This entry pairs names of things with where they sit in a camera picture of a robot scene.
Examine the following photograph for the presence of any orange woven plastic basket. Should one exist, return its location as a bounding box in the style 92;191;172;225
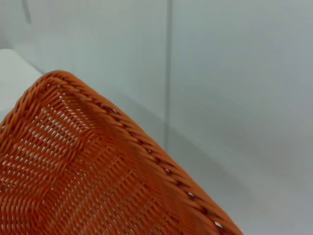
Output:
0;70;246;235

